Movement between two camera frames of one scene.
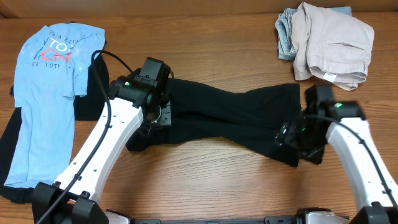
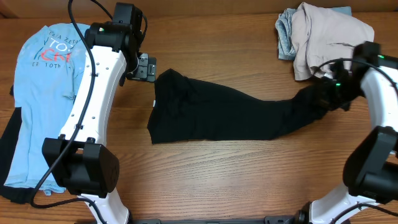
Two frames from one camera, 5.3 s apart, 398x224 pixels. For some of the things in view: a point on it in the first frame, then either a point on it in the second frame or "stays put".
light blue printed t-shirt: (50, 71) stays put
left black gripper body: (165, 115) → (145, 69)
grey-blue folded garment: (283, 27) stays put
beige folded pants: (331, 45) stays put
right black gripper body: (311, 139) → (339, 93)
